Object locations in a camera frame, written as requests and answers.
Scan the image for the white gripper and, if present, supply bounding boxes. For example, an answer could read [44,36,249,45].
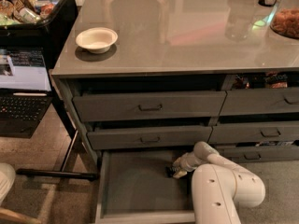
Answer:
[173,152,200,179]

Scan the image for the chip bags in drawer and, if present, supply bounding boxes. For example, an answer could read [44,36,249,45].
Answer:
[233,72,288,89]

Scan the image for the grey counter cabinet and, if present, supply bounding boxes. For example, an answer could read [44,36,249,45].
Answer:
[53,0,299,224]

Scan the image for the white paper bowl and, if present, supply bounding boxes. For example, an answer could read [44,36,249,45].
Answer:
[76,27,118,54]

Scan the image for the wooden chair corner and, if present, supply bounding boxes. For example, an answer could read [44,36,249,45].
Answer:
[0,208,41,224]

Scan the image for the grey top left drawer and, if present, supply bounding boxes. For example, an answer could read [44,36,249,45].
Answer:
[73,91,226,121]

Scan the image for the black bin of snacks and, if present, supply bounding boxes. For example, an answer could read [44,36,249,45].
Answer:
[0,0,78,68]

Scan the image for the black rxbar chocolate bar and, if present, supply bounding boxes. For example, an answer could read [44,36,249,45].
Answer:
[165,167,177,177]

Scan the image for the open bottom left drawer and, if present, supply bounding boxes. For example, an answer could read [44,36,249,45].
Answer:
[94,148,194,224]

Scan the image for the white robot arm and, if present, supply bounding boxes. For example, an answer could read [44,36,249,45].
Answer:
[172,142,265,224]

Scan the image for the black laptop stand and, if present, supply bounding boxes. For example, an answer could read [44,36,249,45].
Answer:
[16,68,100,182]

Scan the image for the grey middle left drawer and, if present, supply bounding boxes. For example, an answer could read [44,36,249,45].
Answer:
[87,125,212,150]

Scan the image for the glass jar of snacks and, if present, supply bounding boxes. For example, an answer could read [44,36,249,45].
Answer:
[270,0,299,39]

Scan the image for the grey top right drawer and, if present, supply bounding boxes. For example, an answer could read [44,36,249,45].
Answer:
[221,88,299,116]

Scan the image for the grey middle right drawer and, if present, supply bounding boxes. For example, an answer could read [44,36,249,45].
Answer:
[208,121,299,144]

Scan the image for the person knee white trousers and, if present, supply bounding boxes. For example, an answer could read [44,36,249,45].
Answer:
[0,163,16,205]

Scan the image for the black laptop computer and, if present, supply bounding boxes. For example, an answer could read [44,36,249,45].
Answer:
[0,49,52,138]

